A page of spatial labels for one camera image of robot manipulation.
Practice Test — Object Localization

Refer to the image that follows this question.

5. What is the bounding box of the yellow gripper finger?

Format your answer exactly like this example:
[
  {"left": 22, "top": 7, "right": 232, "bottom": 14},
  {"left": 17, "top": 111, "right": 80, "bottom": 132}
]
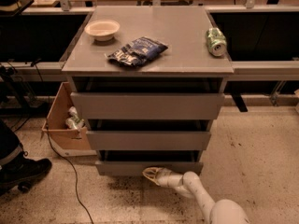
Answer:
[
  {"left": 145, "top": 175, "right": 160, "bottom": 185},
  {"left": 142, "top": 167, "right": 163, "bottom": 177}
]

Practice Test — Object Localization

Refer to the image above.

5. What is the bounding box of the black shoe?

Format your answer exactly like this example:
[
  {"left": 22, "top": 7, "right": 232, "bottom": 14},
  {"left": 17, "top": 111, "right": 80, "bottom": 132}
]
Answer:
[{"left": 0, "top": 158, "right": 52, "bottom": 195}]

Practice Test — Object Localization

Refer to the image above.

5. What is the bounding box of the grey drawer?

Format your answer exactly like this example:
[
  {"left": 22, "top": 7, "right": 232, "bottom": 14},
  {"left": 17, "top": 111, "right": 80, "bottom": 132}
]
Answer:
[
  {"left": 86, "top": 119, "right": 211, "bottom": 151},
  {"left": 95, "top": 150, "right": 203, "bottom": 176},
  {"left": 69, "top": 76, "right": 224, "bottom": 120}
]

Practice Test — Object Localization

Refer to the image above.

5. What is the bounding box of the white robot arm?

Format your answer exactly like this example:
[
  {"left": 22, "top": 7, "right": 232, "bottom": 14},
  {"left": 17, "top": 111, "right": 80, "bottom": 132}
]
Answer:
[{"left": 143, "top": 167, "right": 250, "bottom": 224}]

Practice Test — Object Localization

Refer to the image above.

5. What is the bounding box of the blue chip bag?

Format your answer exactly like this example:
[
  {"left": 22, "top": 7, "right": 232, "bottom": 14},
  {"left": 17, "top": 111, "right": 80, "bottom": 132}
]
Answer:
[{"left": 107, "top": 36, "right": 168, "bottom": 67}]

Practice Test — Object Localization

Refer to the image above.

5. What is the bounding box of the black floor cable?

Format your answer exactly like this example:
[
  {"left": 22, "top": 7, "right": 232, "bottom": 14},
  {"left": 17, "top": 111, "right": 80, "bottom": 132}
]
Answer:
[{"left": 30, "top": 58, "right": 95, "bottom": 224}]

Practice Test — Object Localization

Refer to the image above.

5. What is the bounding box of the white can in box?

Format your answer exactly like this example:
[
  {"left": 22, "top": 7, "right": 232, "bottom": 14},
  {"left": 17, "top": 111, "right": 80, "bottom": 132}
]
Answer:
[{"left": 68, "top": 106, "right": 78, "bottom": 116}]

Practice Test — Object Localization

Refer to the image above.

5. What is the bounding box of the white bowl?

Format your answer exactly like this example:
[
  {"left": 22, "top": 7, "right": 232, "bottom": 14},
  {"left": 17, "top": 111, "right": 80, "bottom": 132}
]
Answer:
[{"left": 84, "top": 20, "right": 120, "bottom": 41}]

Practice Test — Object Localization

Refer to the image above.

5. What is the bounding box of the cardboard box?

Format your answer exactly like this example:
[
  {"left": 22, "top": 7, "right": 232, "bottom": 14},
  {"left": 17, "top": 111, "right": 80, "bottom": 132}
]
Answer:
[{"left": 42, "top": 82, "right": 91, "bottom": 151}]

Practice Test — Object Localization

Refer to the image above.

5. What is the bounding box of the green soda can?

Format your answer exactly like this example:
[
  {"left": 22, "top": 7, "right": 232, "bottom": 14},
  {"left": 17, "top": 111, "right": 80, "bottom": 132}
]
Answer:
[{"left": 206, "top": 27, "right": 227, "bottom": 57}]

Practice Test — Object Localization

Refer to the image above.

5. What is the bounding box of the grey middle drawer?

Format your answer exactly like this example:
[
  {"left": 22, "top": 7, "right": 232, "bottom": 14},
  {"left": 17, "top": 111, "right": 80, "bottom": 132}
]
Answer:
[{"left": 86, "top": 119, "right": 211, "bottom": 151}]

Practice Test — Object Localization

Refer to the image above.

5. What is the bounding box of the grey bottom drawer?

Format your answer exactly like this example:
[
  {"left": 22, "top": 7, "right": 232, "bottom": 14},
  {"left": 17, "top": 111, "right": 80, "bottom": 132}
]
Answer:
[{"left": 95, "top": 150, "right": 203, "bottom": 176}]

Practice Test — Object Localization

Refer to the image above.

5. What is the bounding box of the grey top drawer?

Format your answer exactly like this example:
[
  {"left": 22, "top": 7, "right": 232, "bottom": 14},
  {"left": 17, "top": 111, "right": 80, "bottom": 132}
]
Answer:
[{"left": 69, "top": 76, "right": 224, "bottom": 120}]

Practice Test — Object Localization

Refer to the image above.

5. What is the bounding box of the grey drawer cabinet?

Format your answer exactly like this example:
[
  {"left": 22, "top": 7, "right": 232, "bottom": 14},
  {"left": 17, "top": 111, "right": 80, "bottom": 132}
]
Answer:
[{"left": 61, "top": 5, "right": 235, "bottom": 166}]

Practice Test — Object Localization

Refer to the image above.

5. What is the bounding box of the green can in box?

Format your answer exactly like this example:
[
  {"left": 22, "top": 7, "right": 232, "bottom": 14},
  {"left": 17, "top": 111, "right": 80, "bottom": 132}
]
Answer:
[{"left": 65, "top": 117, "right": 84, "bottom": 131}]

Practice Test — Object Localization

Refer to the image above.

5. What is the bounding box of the dark trouser leg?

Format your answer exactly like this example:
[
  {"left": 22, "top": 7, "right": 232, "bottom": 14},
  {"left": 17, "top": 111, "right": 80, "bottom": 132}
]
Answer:
[{"left": 0, "top": 119, "right": 23, "bottom": 166}]

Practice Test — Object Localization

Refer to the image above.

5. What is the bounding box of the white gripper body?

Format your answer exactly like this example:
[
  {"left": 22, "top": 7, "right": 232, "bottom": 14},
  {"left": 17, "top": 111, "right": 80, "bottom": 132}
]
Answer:
[{"left": 157, "top": 168, "right": 183, "bottom": 188}]

